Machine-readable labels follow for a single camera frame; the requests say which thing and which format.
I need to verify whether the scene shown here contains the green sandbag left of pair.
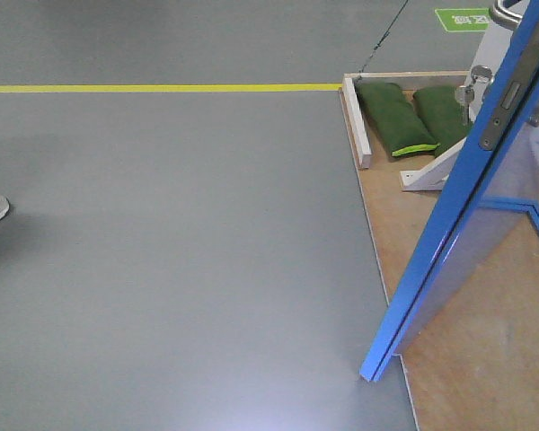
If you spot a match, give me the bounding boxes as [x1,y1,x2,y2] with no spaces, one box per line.
[356,82,439,158]

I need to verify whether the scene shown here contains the blue door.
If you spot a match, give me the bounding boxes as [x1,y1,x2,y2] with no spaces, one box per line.
[358,0,539,383]

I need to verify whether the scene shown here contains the green sandbag right of pair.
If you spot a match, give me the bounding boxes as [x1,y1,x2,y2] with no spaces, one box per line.
[413,85,473,157]

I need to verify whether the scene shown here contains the black tether cable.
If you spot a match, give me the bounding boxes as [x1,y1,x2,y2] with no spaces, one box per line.
[360,0,413,75]

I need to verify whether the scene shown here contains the green sandbag of pair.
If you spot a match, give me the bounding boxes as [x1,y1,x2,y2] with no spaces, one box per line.
[356,82,439,158]
[413,85,473,157]

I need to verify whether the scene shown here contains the metal door latch plate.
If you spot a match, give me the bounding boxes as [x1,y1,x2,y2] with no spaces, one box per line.
[479,1,539,151]

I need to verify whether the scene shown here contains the white wooden door frame stand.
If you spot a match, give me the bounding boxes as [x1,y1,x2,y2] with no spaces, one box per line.
[341,4,539,192]

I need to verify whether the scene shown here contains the green floor sign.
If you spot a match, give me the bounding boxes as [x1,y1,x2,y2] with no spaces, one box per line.
[435,8,490,33]

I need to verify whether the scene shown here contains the silver door lever handle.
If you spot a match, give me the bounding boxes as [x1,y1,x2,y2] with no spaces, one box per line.
[489,0,523,31]

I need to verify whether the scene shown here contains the silver keys in lock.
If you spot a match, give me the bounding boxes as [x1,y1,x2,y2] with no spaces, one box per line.
[455,65,494,126]

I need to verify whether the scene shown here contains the wooden base platform of door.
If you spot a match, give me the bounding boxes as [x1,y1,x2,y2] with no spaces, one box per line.
[339,69,539,431]

